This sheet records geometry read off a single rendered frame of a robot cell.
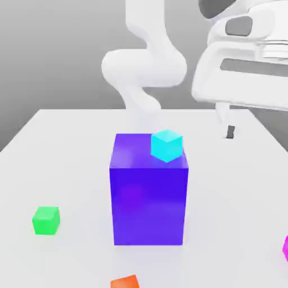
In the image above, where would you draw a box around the small green cube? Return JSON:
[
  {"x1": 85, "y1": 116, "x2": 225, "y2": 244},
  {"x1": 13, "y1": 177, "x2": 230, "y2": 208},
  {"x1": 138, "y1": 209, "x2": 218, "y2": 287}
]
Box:
[{"x1": 31, "y1": 205, "x2": 61, "y2": 236}]

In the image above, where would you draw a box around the small orange cube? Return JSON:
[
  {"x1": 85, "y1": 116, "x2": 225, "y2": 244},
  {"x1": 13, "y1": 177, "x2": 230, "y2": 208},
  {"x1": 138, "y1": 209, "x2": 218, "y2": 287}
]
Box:
[{"x1": 110, "y1": 274, "x2": 140, "y2": 288}]

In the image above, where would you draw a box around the large purple box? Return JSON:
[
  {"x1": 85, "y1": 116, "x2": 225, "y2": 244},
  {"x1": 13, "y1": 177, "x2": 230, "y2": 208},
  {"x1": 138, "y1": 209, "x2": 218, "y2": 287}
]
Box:
[{"x1": 109, "y1": 133, "x2": 189, "y2": 246}]

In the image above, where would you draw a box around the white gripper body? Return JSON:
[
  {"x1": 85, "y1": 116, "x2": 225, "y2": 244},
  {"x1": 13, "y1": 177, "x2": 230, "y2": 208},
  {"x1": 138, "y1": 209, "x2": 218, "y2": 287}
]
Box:
[{"x1": 191, "y1": 42, "x2": 288, "y2": 112}]

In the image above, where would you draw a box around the small cyan cube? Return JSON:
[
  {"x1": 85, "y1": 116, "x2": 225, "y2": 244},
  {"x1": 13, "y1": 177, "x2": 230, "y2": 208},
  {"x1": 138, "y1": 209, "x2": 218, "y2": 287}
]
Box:
[{"x1": 150, "y1": 129, "x2": 183, "y2": 163}]

